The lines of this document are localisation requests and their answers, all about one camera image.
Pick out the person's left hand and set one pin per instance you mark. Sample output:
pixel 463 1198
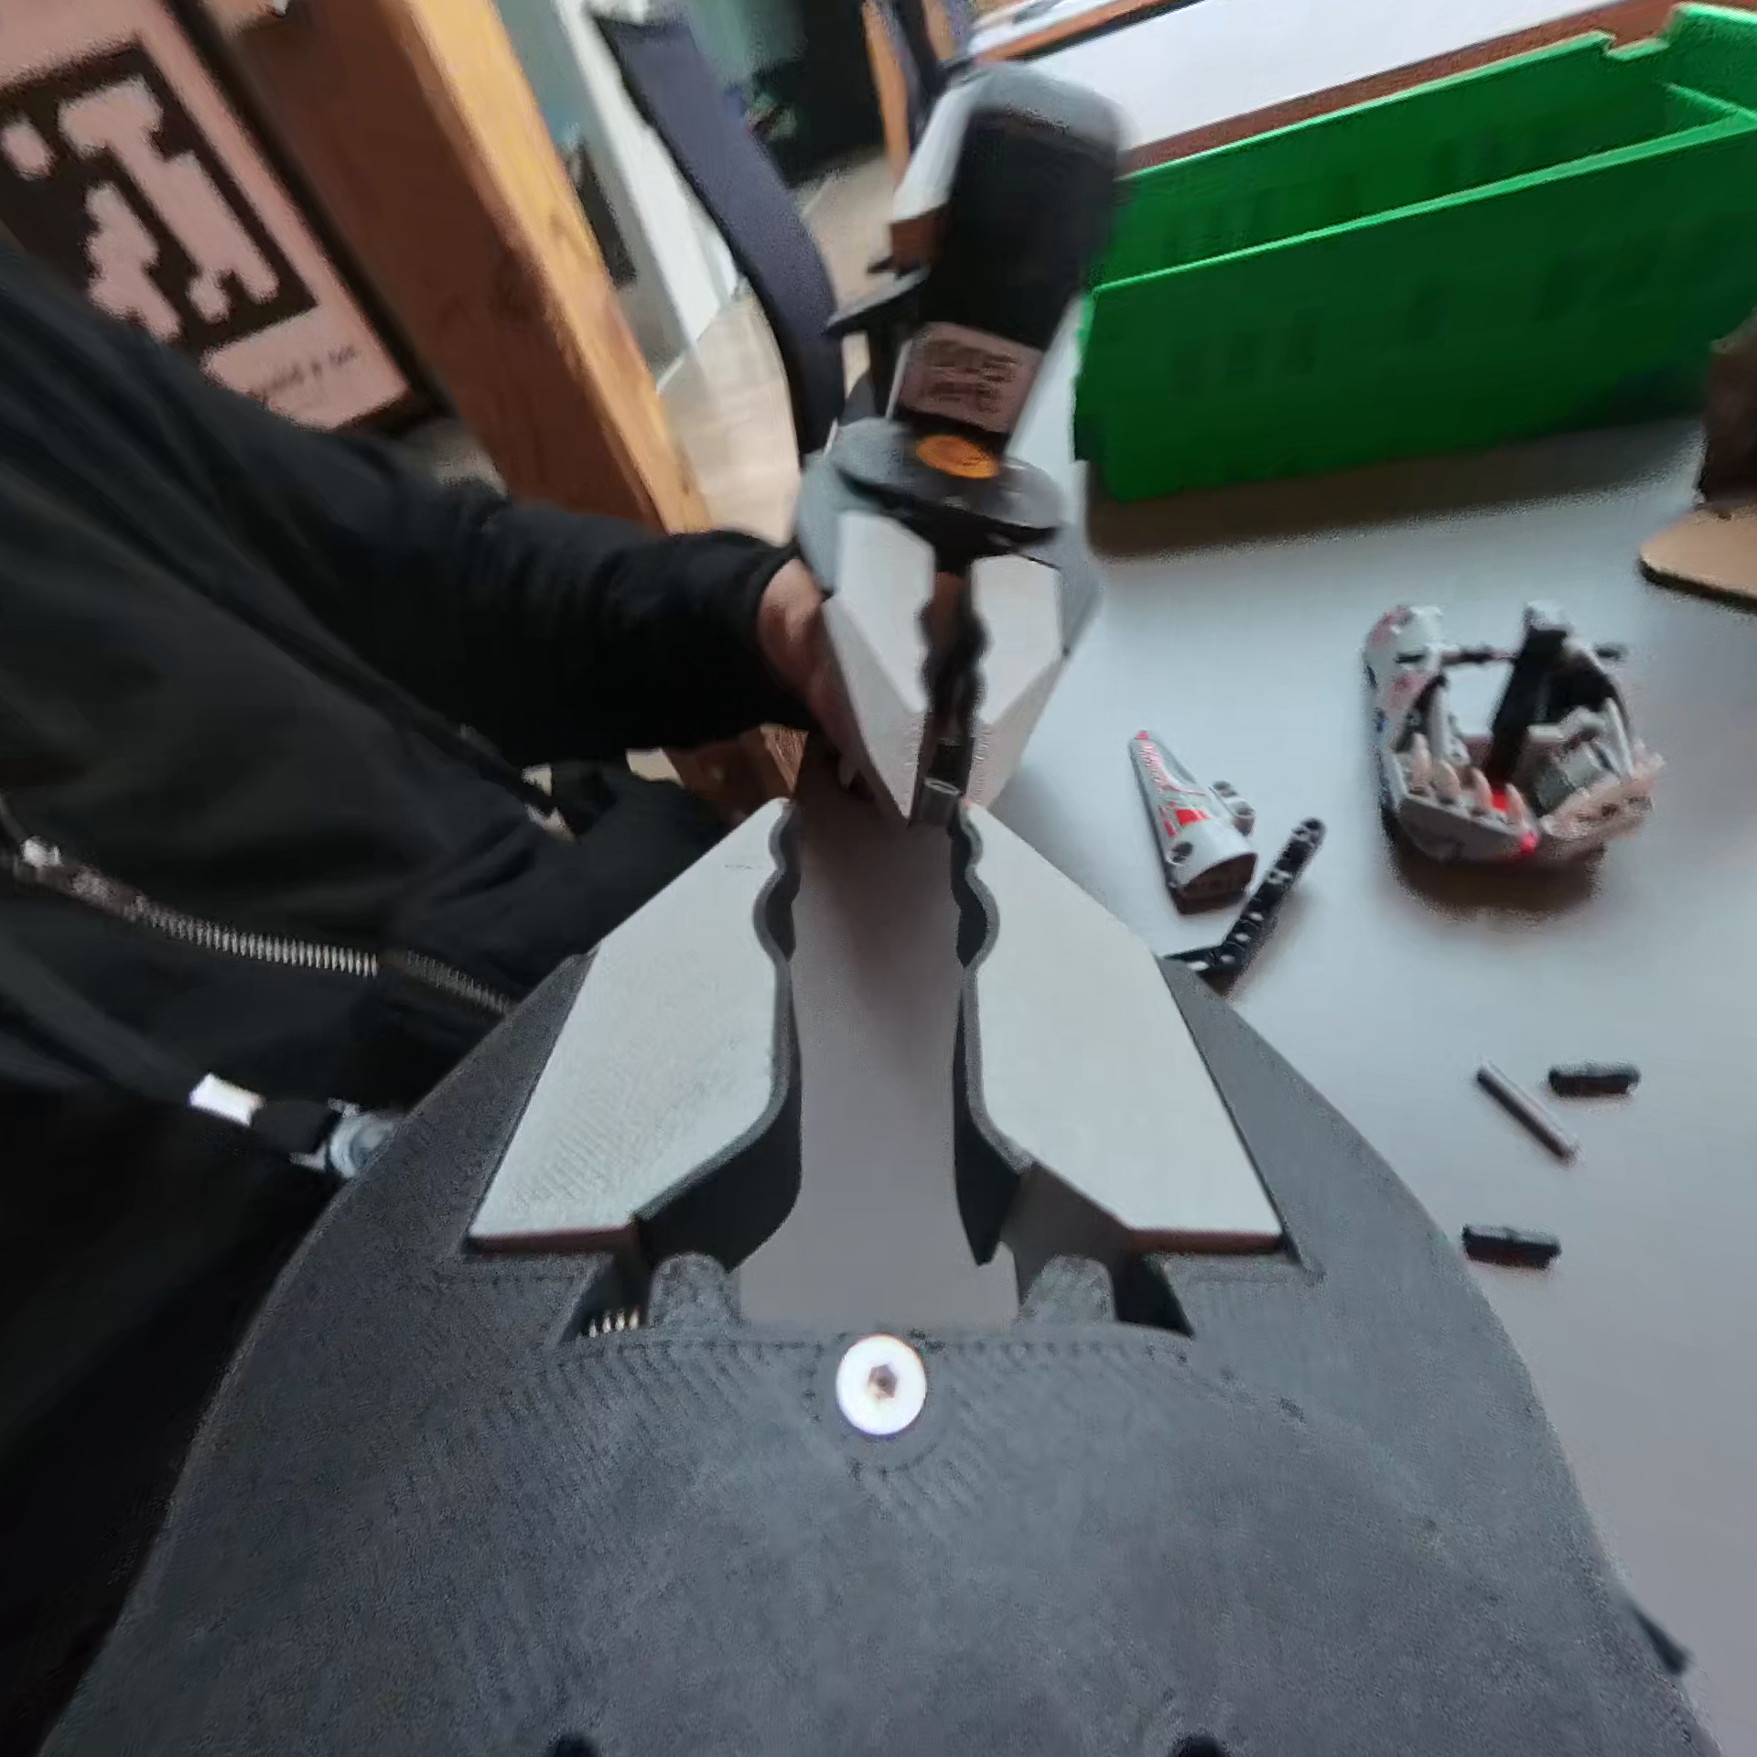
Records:
pixel 793 638

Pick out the wooden table leg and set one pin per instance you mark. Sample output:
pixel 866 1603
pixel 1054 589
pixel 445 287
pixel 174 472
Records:
pixel 508 275

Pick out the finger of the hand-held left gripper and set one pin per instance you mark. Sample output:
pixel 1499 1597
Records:
pixel 1022 644
pixel 878 644

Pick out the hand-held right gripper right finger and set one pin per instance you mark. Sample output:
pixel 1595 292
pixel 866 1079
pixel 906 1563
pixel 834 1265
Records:
pixel 1097 1085

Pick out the person's left forearm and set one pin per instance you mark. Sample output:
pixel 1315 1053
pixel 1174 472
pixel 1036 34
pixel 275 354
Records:
pixel 617 617

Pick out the black lego pin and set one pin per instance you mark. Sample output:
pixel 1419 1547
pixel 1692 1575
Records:
pixel 1591 1079
pixel 1510 1243

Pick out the cardboard stand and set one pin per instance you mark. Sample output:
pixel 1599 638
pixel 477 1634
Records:
pixel 1710 555

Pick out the grey desk with wooden edge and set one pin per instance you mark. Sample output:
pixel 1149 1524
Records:
pixel 1236 69

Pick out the grey lego axle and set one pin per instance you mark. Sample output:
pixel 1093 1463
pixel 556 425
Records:
pixel 1524 1109

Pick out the grey white lego model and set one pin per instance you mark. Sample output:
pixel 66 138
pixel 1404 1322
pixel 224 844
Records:
pixel 1441 783

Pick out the small grey lego connector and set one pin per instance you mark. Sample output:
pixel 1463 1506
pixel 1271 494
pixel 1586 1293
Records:
pixel 941 798

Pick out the dark blue office chair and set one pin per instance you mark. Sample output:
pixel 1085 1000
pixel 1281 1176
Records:
pixel 742 233

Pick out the printed marker board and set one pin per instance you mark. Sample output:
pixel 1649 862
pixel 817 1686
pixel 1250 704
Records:
pixel 317 356

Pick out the green plastic bin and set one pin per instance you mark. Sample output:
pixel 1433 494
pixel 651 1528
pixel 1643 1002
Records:
pixel 1372 330

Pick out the black angled lego beam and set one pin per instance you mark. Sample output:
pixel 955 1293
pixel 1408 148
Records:
pixel 1277 878

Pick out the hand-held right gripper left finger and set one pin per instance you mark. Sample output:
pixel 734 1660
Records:
pixel 645 1071

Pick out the white red lego panel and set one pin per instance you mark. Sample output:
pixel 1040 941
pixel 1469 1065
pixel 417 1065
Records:
pixel 1188 824

